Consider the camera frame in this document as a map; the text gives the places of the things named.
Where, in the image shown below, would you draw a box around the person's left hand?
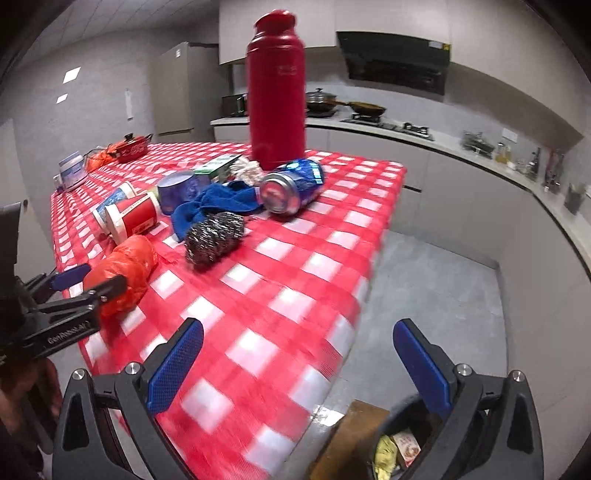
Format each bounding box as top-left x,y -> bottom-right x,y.
0,359 -> 63,444

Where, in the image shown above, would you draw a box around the steel pot with lid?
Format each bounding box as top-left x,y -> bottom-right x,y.
305,88 -> 340,114

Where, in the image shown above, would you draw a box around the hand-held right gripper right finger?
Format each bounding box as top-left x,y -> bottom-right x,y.
392,318 -> 544,480

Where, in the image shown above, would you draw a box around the dark round container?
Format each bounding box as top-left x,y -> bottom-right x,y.
566,182 -> 587,215

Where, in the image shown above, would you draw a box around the blue round tub with lid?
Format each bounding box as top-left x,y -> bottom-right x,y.
157,170 -> 208,217

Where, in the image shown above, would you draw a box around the blue cloth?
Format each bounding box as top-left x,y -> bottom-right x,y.
171,180 -> 266,243

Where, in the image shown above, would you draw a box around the black gas stove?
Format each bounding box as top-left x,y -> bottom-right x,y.
342,113 -> 435,140

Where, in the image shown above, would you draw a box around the black microwave oven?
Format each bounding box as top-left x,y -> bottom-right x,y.
221,92 -> 250,117

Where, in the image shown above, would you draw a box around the white kitchen counter cabinets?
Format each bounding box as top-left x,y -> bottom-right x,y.
210,115 -> 591,287

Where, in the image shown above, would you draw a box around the red patterned pot with lid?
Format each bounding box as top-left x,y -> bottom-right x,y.
111,132 -> 153,163

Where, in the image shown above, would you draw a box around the orange plastic bag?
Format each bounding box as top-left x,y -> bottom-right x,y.
83,234 -> 159,319

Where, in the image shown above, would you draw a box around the crushed blue can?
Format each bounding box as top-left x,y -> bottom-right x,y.
259,158 -> 325,215

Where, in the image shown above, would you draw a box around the red paper cup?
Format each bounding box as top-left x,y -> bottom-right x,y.
105,191 -> 162,245

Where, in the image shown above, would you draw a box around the red thermos flask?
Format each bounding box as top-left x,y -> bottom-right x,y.
246,9 -> 307,171

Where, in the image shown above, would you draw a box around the blue and white paper cup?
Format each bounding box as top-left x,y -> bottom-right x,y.
92,181 -> 137,232

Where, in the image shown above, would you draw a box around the steel wool scrubber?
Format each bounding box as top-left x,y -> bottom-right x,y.
185,211 -> 246,271

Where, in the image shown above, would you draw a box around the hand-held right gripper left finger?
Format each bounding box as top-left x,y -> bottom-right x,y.
53,318 -> 205,480

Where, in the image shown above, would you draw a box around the white and blue appliance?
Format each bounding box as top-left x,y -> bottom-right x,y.
54,152 -> 88,192

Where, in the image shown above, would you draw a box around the red checked tablecloth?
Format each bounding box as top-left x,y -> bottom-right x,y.
50,141 -> 408,480

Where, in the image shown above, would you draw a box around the red printed packet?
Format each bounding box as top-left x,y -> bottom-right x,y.
392,428 -> 422,468

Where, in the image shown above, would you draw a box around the black trash bin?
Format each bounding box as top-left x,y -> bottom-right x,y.
372,394 -> 490,480

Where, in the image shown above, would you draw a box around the yellow wrapper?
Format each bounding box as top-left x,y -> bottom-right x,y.
373,434 -> 400,480

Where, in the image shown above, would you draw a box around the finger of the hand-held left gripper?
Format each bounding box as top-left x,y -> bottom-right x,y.
18,264 -> 92,305
34,274 -> 129,324

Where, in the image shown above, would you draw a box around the brown cardboard piece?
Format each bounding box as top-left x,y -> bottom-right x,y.
309,399 -> 391,480

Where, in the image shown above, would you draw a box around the grey refrigerator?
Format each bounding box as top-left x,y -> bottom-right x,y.
152,41 -> 232,144

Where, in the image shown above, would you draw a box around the crumpled white tissue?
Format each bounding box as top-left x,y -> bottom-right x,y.
231,157 -> 264,186

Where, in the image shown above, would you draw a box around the dark wok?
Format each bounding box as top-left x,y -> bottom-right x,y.
335,99 -> 386,117

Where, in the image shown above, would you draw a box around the dark metal basket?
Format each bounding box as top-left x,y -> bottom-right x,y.
462,131 -> 496,158

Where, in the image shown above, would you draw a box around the green and white milk carton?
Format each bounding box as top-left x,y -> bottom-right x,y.
194,154 -> 243,183

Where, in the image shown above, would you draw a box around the white wall cabinets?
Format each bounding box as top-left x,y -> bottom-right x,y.
218,0 -> 451,65

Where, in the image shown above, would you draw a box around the black range hood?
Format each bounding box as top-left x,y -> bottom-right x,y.
336,31 -> 451,96

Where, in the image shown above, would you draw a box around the grey door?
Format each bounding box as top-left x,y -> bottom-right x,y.
0,117 -> 51,259

